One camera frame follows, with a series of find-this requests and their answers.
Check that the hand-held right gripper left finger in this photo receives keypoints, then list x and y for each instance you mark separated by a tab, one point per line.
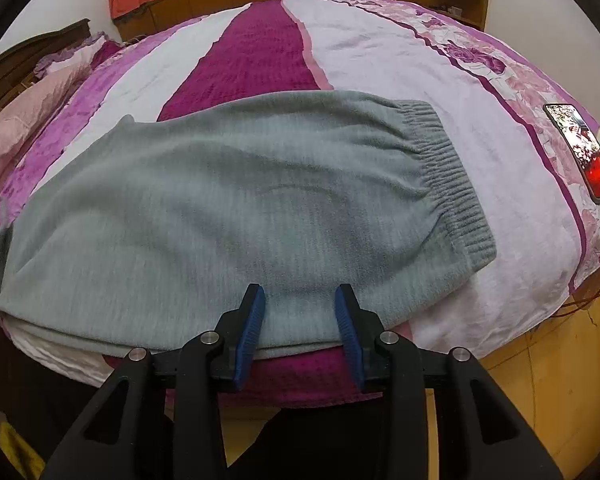
250	330

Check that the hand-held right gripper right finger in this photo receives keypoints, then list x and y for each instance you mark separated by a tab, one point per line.
347	330

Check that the grey pants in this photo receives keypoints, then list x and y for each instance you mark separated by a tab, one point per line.
230	200

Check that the yellow cloth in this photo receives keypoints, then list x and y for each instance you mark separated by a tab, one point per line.
22	452

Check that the purple and white bed sheet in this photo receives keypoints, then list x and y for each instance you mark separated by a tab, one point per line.
380	60

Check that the smartphone with lit screen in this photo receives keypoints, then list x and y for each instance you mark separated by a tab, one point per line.
580	145

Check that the pink ruffled quilt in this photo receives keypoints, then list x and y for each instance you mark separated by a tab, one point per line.
25	120

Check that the purple ruffled pillow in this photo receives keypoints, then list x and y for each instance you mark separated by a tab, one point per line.
75	57

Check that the dark wooden headboard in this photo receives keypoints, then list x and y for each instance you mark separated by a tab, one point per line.
15	55

